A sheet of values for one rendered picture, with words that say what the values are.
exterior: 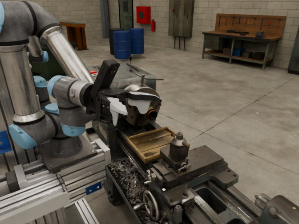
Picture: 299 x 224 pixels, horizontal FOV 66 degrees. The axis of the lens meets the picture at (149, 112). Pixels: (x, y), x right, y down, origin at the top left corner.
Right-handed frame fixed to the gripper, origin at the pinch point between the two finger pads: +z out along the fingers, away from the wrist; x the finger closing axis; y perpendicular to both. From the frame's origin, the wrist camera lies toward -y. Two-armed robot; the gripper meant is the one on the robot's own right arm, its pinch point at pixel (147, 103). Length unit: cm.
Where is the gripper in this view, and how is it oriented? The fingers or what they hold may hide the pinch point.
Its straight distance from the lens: 56.5
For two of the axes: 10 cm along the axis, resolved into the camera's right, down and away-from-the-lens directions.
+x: -5.5, 2.3, -8.0
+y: -0.8, 9.4, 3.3
